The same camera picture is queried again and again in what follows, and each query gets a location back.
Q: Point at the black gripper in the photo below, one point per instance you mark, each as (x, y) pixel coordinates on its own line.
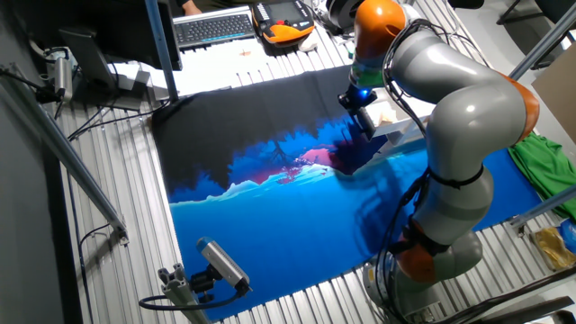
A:
(357, 99)

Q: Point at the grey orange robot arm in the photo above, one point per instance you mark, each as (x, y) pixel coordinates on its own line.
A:
(468, 112)

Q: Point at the white plastic drawer cabinet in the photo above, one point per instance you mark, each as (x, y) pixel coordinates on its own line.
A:
(416, 128)

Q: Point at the person's bare hand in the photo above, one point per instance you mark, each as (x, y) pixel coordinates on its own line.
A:
(192, 9)

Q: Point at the tan cardboard piece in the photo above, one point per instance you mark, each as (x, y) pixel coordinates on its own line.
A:
(388, 116)

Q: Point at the small white rounded object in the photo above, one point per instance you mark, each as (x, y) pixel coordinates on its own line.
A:
(309, 42)

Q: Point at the black filament spool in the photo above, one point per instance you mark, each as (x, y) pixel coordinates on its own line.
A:
(339, 15)

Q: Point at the orange black teach pendant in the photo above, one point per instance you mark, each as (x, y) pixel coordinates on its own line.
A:
(283, 22)

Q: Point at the blue forest print cloth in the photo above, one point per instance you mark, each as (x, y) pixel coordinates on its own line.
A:
(292, 216)

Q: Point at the black computer keyboard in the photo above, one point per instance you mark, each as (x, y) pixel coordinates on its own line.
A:
(213, 29)

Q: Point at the green cloth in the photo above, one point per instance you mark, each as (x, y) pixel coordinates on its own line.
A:
(544, 171)

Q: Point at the brown cardboard board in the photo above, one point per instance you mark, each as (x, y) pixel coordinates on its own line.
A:
(560, 94)

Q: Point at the black office chair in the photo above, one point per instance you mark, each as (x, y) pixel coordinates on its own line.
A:
(558, 11)

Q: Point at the yellow plastic bag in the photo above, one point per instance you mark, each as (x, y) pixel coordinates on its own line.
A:
(551, 247)

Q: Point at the blue plastic bag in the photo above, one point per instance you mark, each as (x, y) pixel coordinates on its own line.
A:
(569, 236)

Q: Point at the dark metal bar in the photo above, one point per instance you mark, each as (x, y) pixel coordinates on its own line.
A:
(531, 310)

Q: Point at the black computer monitor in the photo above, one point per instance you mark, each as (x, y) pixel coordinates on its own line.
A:
(90, 27)

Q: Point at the long slanted aluminium bar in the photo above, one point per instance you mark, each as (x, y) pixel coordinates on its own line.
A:
(67, 153)

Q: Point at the aluminium upright post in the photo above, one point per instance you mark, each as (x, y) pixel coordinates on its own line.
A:
(407, 3)

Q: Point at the silver camera with blue end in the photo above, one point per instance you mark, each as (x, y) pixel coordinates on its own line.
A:
(222, 263)

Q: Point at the tall aluminium frame bar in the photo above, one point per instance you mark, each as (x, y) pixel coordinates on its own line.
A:
(544, 42)

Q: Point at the blue-grey aluminium frame post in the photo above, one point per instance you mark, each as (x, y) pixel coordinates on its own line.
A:
(161, 49)

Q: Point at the short aluminium frame bar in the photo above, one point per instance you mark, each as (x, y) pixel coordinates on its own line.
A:
(544, 207)

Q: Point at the short aluminium profile mount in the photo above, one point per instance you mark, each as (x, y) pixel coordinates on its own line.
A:
(180, 292)

